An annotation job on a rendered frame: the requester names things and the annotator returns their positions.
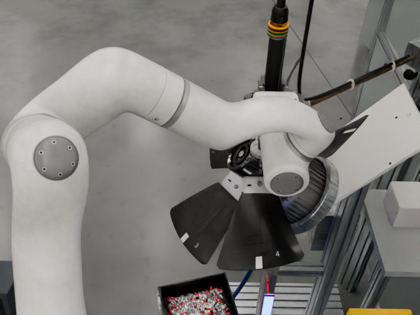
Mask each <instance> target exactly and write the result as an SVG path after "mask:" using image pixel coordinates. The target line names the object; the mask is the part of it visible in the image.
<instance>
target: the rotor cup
mask: <svg viewBox="0 0 420 315"><path fill-rule="evenodd" d="M255 140H257V139H255V138H251V139H248V140H247V141H244V142H242V143H240V144H238V145H236V146H234V147H233V148H232V150H231V152H230V154H229V157H228V160H227V166H228V168H229V170H230V171H231V172H233V173H234V174H236V175H238V176H239V177H241V178H244V177H246V176H259V177H264V176H263V170H262V174H260V173H259V170H260V166H259V164H260V159H258V158H256V157H254V156H253V155H252V154H251V152H250V147H251V143H252V142H253V141H255ZM241 151H244V154H243V155H242V156H241V157H239V153H240V152H241ZM243 169H246V170H248V171H249V172H251V173H252V174H248V173H247V172H246V171H244V170H243Z"/></svg>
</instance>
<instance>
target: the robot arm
mask: <svg viewBox="0 0 420 315"><path fill-rule="evenodd" d="M257 85H258V88H257V89H255V90H253V91H252V92H250V93H248V94H245V95H244V100H243V101H238V102H227V101H225V100H223V99H221V98H220V97H217V96H215V95H214V94H212V93H210V92H208V91H207V90H205V89H203V88H201V87H199V86H197V85H196V84H194V83H192V82H190V81H188V80H187V79H184V78H183V77H181V76H179V75H177V74H175V73H173V72H172V71H170V70H168V69H166V68H164V67H162V66H160V65H158V64H156V63H155V62H153V61H151V60H149V59H147V58H145V57H143V56H141V55H139V54H138V53H135V52H133V51H130V50H128V49H124V48H121V47H105V48H102V49H99V50H97V51H95V52H93V53H92V54H90V55H88V56H87V57H85V58H84V59H83V60H81V61H80V62H79V63H77V64H76V65H75V66H74V67H73V68H72V69H70V70H69V71H68V72H67V73H66V74H65V75H63V76H62V77H61V78H59V79H58V80H57V81H56V82H55V83H53V84H52V85H50V86H49V87H48V88H47V89H45V90H44V91H43V92H41V93H40V94H38V95H37V96H36V97H35V98H34V99H33V100H31V101H30V102H29V103H28V104H27V105H25V106H24V107H23V108H22V109H21V110H20V111H19V112H18V113H17V114H16V115H15V117H14V118H13V119H12V120H11V121H10V123H9V124H8V125H7V126H6V128H5V130H4V132H3V134H2V137H1V152H2V155H3V157H4V159H5V161H6V162H7V164H8V166H9V167H10V170H11V178H12V224H11V251H12V270H13V279H14V293H15V302H16V314H17V315H87V313H86V306H85V302H84V292H83V275H82V260H81V229H82V223H83V216H84V210H85V207H86V202H87V198H88V191H89V160H88V152H87V149H86V145H85V143H84V141H83V139H84V138H86V137H87V136H89V135H90V134H92V133H93V132H95V131H97V130H98V129H99V128H101V127H103V126H104V125H106V124H107V123H109V122H110V121H112V120H113V119H115V118H116V117H118V116H119V115H121V114H123V113H132V114H134V115H137V116H139V117H140V118H143V119H145V120H147V121H150V122H152V123H154V124H157V125H158V126H161V127H162V128H165V129H167V130H169V131H172V132H174V133H176V134H178V135H181V136H183V137H185V138H188V139H190V140H192V141H194V142H197V143H199V144H202V145H203V146H206V147H208V148H211V149H215V150H218V151H223V150H227V149H230V148H232V147H234V146H236V145H238V144H240V143H242V142H244V141H247V140H248V139H251V138H254V137H257V139H259V140H260V146H261V158H262V170H263V176H264V185H265V187H266V189H267V190H268V191H269V192H270V193H272V194H274V195H277V196H283V197H286V196H293V195H296V194H299V193H300V192H302V191H303V190H305V189H306V187H307V186H308V184H309V172H308V166H309V163H310V162H311V161H312V160H313V159H314V158H315V157H316V156H317V155H318V154H320V153H321V152H322V151H324V150H325V149H326V148H327V147H328V146H329V145H330V144H331V143H332V142H333V140H334V138H335V129H334V126H333V124H332V123H331V122H330V120H329V119H327V117H326V116H324V115H322V114H321V113H320V112H317V111H316V110H315V109H313V108H311V107H309V106H307V105H305V104H303V102H304V98H305V96H304V95H302V94H299V93H296V91H293V90H292V89H290V88H289V86H288V85H287V82H286V80H284V77H283V75H282V76H281V85H280V90H279V92H277V91H265V85H266V83H265V78H264V75H261V80H258V84H257Z"/></svg>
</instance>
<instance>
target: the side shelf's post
mask: <svg viewBox="0 0 420 315"><path fill-rule="evenodd" d="M390 278H391V277H387V276H383V274H382V272H381V268H380V265H379V267H378V269H377V271H376V274H375V276H374V278H373V280H372V283H371V285H370V287H369V289H368V291H367V293H366V295H365V298H364V300H363V302H362V304H361V307H360V309H375V308H376V306H377V304H378V302H379V300H380V298H381V296H382V294H383V292H384V290H385V288H386V286H387V284H388V282H389V280H390Z"/></svg>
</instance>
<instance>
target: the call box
mask: <svg viewBox="0 0 420 315"><path fill-rule="evenodd" d="M346 315H413V314H412V312H411V310H410V309H355V308H350V309H348V311H347V314H346Z"/></svg>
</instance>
